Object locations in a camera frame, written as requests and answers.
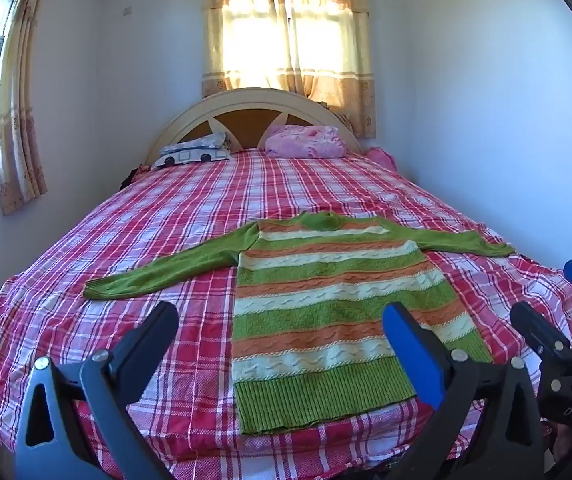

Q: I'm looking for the red plaid bedsheet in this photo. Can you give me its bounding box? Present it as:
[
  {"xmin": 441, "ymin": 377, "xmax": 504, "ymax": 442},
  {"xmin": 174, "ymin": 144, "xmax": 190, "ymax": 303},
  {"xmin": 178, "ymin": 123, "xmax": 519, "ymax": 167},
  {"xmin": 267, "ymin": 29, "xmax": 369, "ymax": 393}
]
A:
[{"xmin": 0, "ymin": 149, "xmax": 572, "ymax": 480}]

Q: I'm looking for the wide yellow floral curtain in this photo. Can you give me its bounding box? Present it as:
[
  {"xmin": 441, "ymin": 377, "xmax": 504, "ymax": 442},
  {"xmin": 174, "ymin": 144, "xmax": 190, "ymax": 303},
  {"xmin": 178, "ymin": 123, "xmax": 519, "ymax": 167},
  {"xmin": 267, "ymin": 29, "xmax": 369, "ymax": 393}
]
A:
[{"xmin": 201, "ymin": 0, "xmax": 377, "ymax": 140}]

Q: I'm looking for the narrow yellow floral curtain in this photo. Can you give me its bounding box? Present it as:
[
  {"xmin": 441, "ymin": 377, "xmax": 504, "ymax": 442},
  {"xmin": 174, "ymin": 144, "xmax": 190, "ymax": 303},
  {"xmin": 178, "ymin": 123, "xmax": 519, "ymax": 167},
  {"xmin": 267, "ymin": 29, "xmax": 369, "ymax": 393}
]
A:
[{"xmin": 0, "ymin": 0, "xmax": 51, "ymax": 216}]

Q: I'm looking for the green striped knit sweater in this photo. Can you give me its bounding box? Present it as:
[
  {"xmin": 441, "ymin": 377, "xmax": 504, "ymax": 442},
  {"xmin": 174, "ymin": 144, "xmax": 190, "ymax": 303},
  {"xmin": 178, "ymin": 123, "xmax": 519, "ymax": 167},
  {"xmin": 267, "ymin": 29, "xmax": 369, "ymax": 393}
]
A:
[{"xmin": 83, "ymin": 211, "xmax": 516, "ymax": 435}]

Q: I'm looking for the dark cloth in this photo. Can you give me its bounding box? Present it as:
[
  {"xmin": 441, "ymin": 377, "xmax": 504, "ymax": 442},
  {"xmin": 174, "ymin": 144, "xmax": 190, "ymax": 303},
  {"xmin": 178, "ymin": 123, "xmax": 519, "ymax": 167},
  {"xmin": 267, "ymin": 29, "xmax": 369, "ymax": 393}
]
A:
[{"xmin": 120, "ymin": 164, "xmax": 149, "ymax": 191}]

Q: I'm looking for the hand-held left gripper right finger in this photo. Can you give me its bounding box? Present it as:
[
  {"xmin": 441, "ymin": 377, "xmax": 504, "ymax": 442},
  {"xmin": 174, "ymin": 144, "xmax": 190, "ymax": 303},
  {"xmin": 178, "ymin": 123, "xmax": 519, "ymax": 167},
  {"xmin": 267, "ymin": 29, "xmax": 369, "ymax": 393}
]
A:
[{"xmin": 382, "ymin": 301, "xmax": 547, "ymax": 480}]

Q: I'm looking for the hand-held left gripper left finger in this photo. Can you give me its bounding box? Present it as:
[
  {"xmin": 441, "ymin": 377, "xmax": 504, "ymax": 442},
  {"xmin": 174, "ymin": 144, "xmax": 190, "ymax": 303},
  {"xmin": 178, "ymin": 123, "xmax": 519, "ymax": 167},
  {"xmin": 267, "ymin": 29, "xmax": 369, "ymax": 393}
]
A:
[{"xmin": 14, "ymin": 301, "xmax": 181, "ymax": 480}]

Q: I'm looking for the pink pillow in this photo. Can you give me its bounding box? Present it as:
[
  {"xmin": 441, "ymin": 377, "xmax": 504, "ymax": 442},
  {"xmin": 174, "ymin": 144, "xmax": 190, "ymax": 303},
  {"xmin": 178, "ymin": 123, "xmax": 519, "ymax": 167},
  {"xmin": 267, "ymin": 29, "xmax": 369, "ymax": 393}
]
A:
[{"xmin": 265, "ymin": 124, "xmax": 347, "ymax": 159}]

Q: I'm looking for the pink cloth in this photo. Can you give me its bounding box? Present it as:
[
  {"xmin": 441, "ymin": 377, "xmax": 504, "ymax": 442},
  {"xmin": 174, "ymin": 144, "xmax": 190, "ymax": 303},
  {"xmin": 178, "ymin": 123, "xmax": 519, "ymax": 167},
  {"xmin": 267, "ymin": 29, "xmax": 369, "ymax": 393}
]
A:
[{"xmin": 366, "ymin": 146, "xmax": 397, "ymax": 170}]

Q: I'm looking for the white printed pillow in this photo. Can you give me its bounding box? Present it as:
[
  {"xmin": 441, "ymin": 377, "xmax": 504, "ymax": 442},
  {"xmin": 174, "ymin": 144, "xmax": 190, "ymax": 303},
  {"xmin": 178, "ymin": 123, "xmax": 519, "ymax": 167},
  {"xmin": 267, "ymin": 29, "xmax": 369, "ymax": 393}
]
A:
[{"xmin": 151, "ymin": 132, "xmax": 233, "ymax": 170}]

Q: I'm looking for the cream wooden headboard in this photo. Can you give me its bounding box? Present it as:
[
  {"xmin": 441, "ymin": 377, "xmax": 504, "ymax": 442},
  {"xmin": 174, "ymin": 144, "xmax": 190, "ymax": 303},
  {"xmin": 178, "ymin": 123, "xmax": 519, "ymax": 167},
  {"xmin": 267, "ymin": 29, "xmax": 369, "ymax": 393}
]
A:
[{"xmin": 147, "ymin": 87, "xmax": 364, "ymax": 161}]

